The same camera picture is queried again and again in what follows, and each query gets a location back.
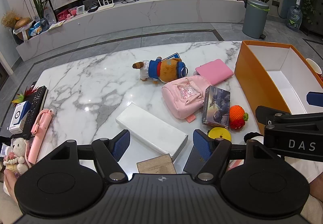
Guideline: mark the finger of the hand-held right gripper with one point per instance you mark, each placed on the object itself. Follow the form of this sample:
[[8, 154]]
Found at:
[[270, 111], [314, 99]]

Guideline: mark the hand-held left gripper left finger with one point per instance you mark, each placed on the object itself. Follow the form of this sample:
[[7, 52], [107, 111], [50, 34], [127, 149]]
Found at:
[[122, 144]]

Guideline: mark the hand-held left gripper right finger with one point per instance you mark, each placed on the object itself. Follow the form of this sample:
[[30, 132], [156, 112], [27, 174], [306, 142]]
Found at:
[[201, 144]]

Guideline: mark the white long box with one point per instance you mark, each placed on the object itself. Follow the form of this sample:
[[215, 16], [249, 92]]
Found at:
[[151, 130]]

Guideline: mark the crocheted orange and strawberry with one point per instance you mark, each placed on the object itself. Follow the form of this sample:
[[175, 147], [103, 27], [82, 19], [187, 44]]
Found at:
[[237, 116]]

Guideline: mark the dark illustrated box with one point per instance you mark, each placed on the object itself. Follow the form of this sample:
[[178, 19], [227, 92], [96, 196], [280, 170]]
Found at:
[[215, 107]]

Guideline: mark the orange cardboard box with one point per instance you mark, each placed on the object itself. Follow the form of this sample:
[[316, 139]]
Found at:
[[252, 75]]

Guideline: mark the pink small backpack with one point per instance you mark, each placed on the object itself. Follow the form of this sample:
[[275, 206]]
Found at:
[[181, 97]]

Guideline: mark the pink case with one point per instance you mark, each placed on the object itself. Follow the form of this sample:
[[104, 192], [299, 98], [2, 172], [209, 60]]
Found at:
[[214, 71]]

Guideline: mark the brown plush bear blue cap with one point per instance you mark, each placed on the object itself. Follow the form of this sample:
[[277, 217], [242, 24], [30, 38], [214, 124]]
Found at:
[[164, 68]]

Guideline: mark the black and white plush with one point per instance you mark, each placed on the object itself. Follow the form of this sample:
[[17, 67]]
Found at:
[[252, 137]]

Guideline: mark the red paper cup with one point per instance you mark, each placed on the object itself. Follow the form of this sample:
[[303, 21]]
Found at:
[[315, 66]]

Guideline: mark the brown wooden block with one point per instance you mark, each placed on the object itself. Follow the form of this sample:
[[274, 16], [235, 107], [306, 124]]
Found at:
[[156, 164]]

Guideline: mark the person's right leg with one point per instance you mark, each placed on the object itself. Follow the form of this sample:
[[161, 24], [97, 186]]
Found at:
[[316, 188]]

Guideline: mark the person's leg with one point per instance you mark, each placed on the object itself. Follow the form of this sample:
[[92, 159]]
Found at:
[[8, 183], [316, 188]]

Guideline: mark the dark cabinet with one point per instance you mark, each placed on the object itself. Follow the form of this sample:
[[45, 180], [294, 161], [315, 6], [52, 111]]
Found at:
[[315, 27]]

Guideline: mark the blue water jug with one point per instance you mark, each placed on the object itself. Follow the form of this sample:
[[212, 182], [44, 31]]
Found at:
[[294, 18]]

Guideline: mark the pink selfie stick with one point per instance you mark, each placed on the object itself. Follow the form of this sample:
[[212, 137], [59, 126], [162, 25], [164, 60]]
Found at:
[[37, 135]]

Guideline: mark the grey trash bin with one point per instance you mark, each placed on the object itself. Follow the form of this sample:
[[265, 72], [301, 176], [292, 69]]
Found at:
[[254, 19]]

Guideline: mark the black remote control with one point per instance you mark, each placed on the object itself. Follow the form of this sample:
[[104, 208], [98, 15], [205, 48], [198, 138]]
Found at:
[[37, 100]]

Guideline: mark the white crocheted bunny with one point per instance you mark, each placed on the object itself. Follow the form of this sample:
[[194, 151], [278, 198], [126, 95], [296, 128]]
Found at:
[[16, 154]]

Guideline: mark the white and blue box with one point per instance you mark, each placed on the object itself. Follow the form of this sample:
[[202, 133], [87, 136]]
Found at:
[[19, 115]]

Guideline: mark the colourful feather ornament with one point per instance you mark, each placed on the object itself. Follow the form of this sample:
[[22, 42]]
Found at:
[[22, 96]]

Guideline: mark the white packet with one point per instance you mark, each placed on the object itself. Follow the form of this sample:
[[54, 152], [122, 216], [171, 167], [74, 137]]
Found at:
[[3, 150]]

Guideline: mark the white marble tv cabinet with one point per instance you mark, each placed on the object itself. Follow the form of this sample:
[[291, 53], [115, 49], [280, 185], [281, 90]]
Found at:
[[126, 24]]

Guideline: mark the person's left leg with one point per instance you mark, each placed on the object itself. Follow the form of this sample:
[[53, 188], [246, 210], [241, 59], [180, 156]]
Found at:
[[8, 183]]

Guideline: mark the papers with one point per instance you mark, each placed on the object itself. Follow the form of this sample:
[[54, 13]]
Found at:
[[55, 25]]

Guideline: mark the black small device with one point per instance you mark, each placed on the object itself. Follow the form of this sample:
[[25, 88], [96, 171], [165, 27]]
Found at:
[[92, 8]]

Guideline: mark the white router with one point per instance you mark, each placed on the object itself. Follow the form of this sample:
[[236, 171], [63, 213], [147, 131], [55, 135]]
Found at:
[[104, 4]]

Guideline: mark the white digital clock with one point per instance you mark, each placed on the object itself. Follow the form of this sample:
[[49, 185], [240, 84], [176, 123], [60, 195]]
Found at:
[[80, 9]]

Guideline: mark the pink small plush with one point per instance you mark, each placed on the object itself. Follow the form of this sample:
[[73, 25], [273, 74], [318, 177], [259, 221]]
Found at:
[[72, 12]]

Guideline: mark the red toy set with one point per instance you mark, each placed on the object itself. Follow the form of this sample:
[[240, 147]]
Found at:
[[61, 15]]

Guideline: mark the blue snack packet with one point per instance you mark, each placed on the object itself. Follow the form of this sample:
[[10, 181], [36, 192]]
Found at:
[[36, 27]]

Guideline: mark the brown round ornament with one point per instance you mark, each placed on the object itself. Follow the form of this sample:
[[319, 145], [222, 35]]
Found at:
[[22, 24]]

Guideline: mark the snake plant in glass vase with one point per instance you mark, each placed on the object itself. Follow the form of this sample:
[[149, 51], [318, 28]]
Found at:
[[40, 6]]

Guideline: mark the dried flower bouquet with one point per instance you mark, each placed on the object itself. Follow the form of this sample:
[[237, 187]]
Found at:
[[10, 19]]

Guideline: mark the wall socket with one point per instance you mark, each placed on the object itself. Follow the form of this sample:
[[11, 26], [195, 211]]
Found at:
[[276, 3]]

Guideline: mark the picture frame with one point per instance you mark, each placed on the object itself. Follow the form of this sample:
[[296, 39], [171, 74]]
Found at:
[[51, 12]]

